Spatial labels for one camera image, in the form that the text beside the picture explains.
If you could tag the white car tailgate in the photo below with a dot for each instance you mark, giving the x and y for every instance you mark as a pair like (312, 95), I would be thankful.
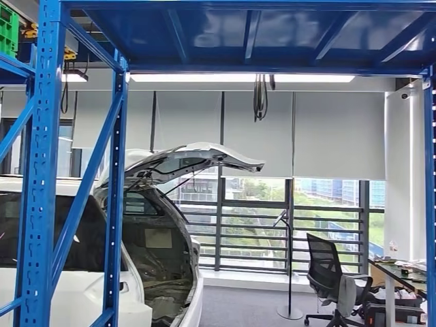
(211, 153)

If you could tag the grey roller blind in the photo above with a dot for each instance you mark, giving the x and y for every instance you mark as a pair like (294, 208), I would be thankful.
(340, 135)
(238, 135)
(187, 117)
(92, 117)

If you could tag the large blue metal shelf rack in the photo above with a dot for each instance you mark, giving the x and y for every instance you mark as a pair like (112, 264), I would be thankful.
(37, 180)

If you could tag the black floor stand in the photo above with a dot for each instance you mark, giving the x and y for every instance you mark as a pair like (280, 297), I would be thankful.
(290, 271)

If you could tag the black equipment case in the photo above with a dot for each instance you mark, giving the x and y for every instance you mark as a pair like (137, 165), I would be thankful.
(391, 313)

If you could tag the short ceiling light panel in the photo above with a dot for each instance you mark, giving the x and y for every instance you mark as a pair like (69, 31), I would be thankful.
(75, 77)

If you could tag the dark desk with white legs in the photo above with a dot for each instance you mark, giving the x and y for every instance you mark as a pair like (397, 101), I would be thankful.
(391, 271)

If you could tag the green plastic crate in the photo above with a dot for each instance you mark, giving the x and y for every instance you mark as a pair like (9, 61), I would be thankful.
(8, 27)

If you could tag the grey window railing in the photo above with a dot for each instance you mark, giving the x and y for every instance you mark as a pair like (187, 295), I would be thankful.
(219, 225)

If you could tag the black mesh office chair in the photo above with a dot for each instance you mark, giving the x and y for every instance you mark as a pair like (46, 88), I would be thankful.
(321, 262)

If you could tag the grey ceiling rail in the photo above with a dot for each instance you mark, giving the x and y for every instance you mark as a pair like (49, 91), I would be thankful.
(72, 41)

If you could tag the narrow blue metal shelf rack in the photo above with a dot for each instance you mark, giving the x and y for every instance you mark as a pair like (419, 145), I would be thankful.
(13, 67)

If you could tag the white car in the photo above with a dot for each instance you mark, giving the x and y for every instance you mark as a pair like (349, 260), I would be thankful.
(160, 271)

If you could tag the long ceiling light panel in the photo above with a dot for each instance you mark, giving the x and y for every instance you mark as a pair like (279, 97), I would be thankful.
(204, 77)

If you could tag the grey cloth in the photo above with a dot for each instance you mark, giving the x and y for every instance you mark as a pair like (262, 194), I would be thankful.
(345, 295)

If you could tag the dark framed window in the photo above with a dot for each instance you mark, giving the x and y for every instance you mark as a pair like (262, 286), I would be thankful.
(66, 155)

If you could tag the cardboard box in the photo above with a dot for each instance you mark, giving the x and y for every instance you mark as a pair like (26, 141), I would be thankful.
(376, 275)

